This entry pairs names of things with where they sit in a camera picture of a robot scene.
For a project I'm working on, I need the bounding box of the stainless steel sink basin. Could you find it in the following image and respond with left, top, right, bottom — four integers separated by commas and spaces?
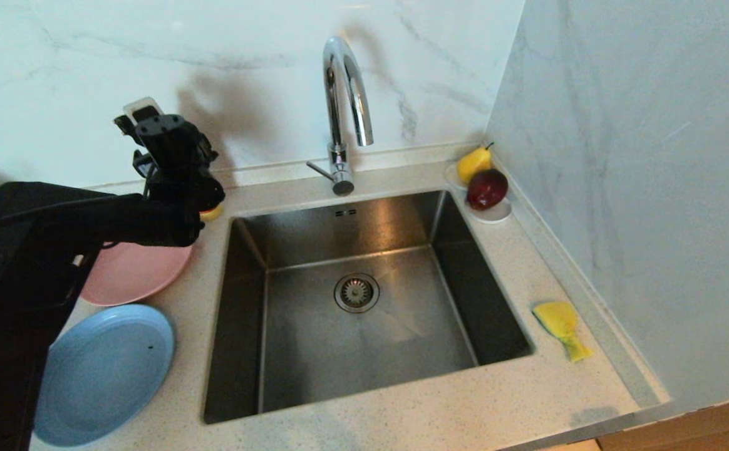
203, 190, 534, 425

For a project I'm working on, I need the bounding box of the yellow fish-shaped sponge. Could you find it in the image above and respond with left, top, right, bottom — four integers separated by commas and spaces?
532, 301, 593, 363

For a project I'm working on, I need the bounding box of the pink plastic plate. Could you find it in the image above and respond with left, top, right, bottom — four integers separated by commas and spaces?
80, 241, 194, 307

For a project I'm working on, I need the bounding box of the chrome gooseneck faucet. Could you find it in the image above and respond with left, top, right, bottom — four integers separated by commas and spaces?
306, 36, 375, 197

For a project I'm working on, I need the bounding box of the round metal drain strainer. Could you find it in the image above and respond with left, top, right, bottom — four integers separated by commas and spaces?
334, 272, 381, 314

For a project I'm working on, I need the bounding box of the blue plastic plate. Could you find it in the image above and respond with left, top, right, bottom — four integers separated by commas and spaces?
33, 304, 176, 448

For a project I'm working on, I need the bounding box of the yellow pear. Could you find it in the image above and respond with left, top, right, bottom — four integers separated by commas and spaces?
456, 142, 494, 185

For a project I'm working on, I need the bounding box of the dark red apple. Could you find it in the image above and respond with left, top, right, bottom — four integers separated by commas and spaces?
465, 168, 509, 211

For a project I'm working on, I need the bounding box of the small white dish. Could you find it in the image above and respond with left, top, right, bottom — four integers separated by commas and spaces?
444, 160, 513, 224

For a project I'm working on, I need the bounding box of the wooden cabinet panel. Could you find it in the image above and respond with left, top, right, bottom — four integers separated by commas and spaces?
596, 390, 729, 451

